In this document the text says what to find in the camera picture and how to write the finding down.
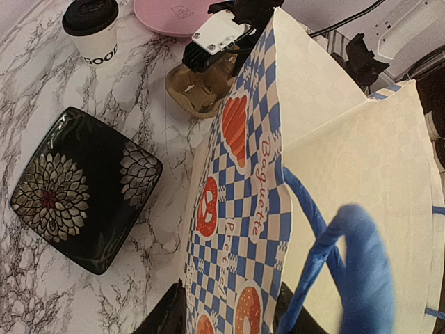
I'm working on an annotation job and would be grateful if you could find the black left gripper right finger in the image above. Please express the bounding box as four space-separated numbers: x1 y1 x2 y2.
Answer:
276 281 334 334

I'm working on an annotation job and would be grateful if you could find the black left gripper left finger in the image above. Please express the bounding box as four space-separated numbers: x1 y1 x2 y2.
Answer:
133 280 186 334

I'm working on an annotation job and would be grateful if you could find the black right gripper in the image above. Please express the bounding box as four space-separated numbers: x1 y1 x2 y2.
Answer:
231 0 284 38

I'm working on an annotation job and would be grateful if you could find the brown cardboard cup carrier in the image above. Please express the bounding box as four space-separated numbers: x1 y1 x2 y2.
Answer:
165 54 236 118

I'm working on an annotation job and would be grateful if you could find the blue checkered paper bag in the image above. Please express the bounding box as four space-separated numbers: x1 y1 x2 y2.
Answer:
179 9 444 333

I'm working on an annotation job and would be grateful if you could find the white paper coffee cup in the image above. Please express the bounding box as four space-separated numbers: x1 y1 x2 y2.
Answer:
72 23 118 68

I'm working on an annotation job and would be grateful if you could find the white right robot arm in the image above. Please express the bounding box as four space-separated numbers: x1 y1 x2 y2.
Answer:
331 0 444 87

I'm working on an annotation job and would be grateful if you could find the pink round plate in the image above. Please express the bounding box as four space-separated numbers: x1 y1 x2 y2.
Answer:
133 0 218 38

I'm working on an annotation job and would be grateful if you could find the black floral square plate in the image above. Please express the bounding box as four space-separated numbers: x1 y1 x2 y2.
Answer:
10 107 163 275

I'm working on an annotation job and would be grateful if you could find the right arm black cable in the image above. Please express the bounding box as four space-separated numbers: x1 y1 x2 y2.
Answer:
309 0 387 38

